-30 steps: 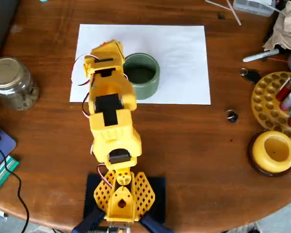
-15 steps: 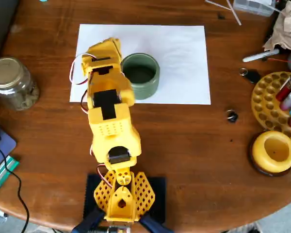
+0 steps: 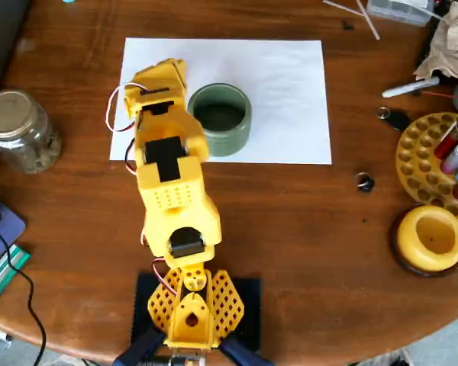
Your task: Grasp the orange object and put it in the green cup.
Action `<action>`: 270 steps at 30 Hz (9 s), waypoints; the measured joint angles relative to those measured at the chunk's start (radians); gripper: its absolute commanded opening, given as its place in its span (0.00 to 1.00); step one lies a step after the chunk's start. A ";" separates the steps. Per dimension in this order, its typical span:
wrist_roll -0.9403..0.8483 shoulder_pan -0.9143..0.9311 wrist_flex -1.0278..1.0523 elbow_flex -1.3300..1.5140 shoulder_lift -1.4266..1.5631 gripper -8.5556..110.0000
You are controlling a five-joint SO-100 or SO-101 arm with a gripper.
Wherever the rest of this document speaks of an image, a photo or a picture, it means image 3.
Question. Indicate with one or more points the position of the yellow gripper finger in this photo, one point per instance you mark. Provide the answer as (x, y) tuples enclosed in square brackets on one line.
[(158, 75), (180, 78)]

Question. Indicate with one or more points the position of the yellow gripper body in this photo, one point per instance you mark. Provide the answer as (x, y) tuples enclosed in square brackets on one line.
[(163, 78)]

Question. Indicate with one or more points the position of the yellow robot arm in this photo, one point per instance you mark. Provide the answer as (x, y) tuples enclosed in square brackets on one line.
[(175, 198)]

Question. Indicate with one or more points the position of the yellow perforated robot base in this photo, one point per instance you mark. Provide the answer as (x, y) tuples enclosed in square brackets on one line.
[(229, 301)]

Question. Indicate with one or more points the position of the green ceramic cup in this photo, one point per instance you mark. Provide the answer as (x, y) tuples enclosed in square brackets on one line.
[(233, 141)]

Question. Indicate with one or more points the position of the white paper sheet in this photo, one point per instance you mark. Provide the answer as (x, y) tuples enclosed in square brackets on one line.
[(282, 95)]

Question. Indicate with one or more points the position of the glass jar with gold lid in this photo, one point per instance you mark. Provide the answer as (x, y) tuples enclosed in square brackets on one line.
[(17, 129)]

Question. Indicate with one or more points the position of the thin white stick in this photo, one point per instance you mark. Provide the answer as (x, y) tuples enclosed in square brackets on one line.
[(343, 7), (369, 21)]

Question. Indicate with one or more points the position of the purple notebook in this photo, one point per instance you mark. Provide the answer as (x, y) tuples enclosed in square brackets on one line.
[(7, 228)]

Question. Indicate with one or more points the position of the green book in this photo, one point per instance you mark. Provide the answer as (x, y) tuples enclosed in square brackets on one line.
[(2, 276)]

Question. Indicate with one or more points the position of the clear plastic box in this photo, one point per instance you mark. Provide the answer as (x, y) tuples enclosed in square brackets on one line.
[(397, 11)]

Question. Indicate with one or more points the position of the white marker pen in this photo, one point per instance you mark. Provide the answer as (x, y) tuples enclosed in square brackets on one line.
[(408, 88)]

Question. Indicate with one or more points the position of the blue clamp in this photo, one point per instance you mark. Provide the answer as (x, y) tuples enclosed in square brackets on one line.
[(240, 352), (141, 348)]

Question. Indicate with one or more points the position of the yellow round holed tray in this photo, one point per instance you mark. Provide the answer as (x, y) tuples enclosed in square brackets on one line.
[(416, 160)]

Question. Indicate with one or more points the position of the crumpled brown paper bag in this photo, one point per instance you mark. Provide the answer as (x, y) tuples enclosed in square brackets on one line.
[(452, 45)]

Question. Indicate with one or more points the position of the pink lighter with silver top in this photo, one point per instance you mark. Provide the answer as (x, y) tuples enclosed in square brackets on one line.
[(456, 159)]

